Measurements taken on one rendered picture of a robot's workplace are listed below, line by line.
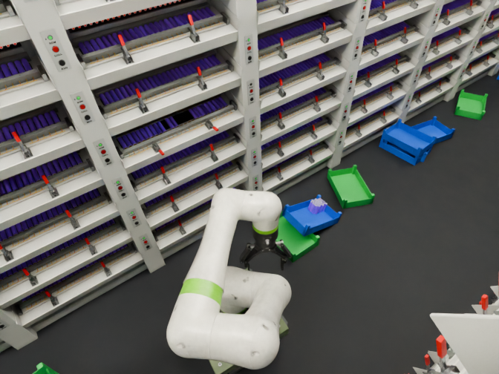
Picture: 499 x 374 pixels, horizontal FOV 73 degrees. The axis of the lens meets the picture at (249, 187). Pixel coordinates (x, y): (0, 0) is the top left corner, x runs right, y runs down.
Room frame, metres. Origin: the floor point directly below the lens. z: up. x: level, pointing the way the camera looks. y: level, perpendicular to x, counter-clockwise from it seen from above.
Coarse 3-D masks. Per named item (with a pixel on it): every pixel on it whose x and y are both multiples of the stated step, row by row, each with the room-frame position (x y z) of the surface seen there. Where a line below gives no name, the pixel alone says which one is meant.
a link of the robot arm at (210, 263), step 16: (224, 192) 0.77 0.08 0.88; (240, 192) 0.77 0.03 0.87; (224, 208) 0.71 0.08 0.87; (240, 208) 0.71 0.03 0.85; (208, 224) 0.66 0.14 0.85; (224, 224) 0.65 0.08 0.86; (208, 240) 0.59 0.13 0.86; (224, 240) 0.59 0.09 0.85; (208, 256) 0.53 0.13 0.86; (224, 256) 0.55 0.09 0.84; (192, 272) 0.49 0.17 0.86; (208, 272) 0.48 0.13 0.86; (224, 272) 0.50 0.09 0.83
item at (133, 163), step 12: (228, 96) 1.49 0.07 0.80; (240, 108) 1.41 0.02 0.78; (216, 120) 1.35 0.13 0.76; (228, 120) 1.35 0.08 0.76; (240, 120) 1.38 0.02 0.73; (192, 132) 1.27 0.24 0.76; (204, 132) 1.27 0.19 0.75; (216, 132) 1.31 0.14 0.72; (168, 144) 1.20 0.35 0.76; (180, 144) 1.20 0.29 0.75; (192, 144) 1.24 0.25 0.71; (120, 156) 1.10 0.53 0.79; (132, 156) 1.13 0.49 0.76; (144, 156) 1.13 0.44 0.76; (156, 156) 1.14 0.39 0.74; (132, 168) 1.08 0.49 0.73
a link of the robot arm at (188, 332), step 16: (192, 288) 0.44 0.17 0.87; (208, 288) 0.44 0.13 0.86; (176, 304) 0.41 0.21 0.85; (192, 304) 0.39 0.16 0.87; (208, 304) 0.39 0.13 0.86; (176, 320) 0.36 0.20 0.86; (192, 320) 0.35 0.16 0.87; (208, 320) 0.35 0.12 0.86; (176, 336) 0.32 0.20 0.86; (192, 336) 0.31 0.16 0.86; (208, 336) 0.31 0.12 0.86; (176, 352) 0.30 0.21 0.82; (192, 352) 0.29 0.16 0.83; (208, 352) 0.28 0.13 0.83
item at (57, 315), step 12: (312, 168) 1.72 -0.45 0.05; (300, 180) 1.66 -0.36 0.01; (276, 192) 1.54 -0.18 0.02; (204, 228) 1.27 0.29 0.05; (192, 240) 1.20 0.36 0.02; (168, 252) 1.12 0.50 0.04; (144, 264) 1.04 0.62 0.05; (120, 276) 0.98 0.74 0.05; (132, 276) 1.00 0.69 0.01; (108, 288) 0.93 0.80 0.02; (84, 300) 0.86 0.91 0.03; (60, 312) 0.80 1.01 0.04; (36, 324) 0.74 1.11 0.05; (48, 324) 0.76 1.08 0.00
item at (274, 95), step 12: (312, 60) 1.80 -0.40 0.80; (324, 60) 1.81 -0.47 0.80; (336, 60) 1.80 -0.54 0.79; (276, 72) 1.68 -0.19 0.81; (288, 72) 1.69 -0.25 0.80; (300, 72) 1.70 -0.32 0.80; (312, 72) 1.71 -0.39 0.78; (324, 72) 1.73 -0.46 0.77; (336, 72) 1.74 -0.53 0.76; (264, 84) 1.58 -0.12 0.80; (276, 84) 1.58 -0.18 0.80; (288, 84) 1.62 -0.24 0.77; (300, 84) 1.63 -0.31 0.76; (312, 84) 1.63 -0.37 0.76; (324, 84) 1.68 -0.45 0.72; (264, 96) 1.51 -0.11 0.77; (276, 96) 1.52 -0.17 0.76; (288, 96) 1.53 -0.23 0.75; (264, 108) 1.45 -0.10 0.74
